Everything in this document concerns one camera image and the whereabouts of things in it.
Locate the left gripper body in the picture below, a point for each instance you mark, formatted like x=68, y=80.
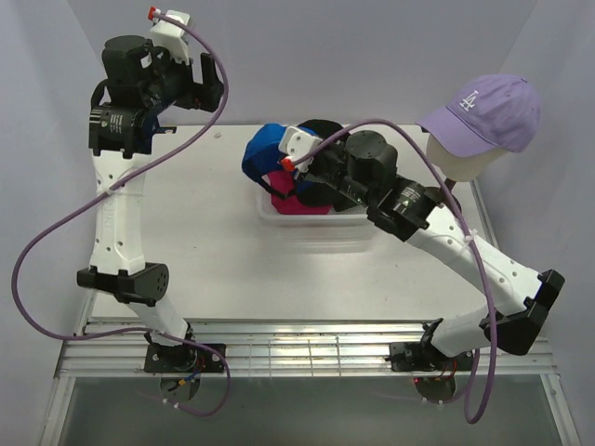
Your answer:
x=174, y=83

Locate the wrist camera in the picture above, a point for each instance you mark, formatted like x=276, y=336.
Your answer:
x=297, y=146
x=170, y=36

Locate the aluminium rail frame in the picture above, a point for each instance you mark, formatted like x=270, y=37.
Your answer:
x=307, y=313

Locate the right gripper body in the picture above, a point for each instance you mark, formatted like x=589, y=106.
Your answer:
x=327, y=167

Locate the magenta baseball cap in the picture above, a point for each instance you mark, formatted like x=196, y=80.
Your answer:
x=294, y=205

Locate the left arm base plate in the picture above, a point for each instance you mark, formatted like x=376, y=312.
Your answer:
x=180, y=359

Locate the purple baseball cap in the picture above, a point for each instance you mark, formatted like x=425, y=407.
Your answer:
x=490, y=111

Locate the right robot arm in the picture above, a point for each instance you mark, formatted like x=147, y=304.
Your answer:
x=364, y=170

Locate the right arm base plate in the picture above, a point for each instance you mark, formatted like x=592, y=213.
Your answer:
x=412, y=357

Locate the beige mannequin head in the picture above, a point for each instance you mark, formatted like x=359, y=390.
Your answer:
x=460, y=169

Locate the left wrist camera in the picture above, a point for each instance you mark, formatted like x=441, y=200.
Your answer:
x=170, y=36

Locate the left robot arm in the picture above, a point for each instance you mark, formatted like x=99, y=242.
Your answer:
x=145, y=76

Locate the clear plastic bin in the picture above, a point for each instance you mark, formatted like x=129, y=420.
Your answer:
x=355, y=217

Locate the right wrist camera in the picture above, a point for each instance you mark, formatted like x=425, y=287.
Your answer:
x=297, y=146

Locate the brown round stand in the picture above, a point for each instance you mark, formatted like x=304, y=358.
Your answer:
x=450, y=199

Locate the blue baseball cap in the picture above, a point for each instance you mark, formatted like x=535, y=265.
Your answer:
x=262, y=157

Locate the black baseball cap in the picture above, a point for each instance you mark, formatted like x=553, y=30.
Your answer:
x=321, y=128

